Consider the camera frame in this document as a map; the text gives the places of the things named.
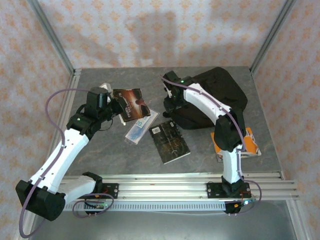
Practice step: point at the grey metal lower panel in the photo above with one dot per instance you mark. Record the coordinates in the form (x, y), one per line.
(160, 227)

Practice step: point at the dark red paperback book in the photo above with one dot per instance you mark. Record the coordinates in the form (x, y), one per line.
(135, 100)

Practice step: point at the aluminium frame mounting rail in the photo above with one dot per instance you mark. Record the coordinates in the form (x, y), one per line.
(162, 187)

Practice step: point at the orange blue photo-cover book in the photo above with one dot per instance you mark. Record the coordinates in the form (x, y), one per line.
(252, 142)

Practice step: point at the aluminium frame side rail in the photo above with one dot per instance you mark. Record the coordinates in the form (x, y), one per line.
(73, 82)

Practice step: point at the black paperback book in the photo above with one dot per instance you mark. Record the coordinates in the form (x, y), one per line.
(170, 142)

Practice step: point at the clear blue ruler pack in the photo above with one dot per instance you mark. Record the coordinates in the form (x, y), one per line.
(136, 132)

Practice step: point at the aluminium frame corner post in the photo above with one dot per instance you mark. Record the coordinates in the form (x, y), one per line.
(272, 32)
(52, 35)

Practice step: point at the black backpack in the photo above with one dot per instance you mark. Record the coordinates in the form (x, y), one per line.
(225, 90)

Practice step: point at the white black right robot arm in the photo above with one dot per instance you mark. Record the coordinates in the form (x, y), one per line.
(207, 100)

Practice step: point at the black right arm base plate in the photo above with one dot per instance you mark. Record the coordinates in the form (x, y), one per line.
(213, 190)

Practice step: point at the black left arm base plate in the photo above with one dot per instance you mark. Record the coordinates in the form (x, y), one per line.
(112, 190)

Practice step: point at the small circuit board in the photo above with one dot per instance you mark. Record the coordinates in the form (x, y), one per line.
(245, 203)
(97, 205)

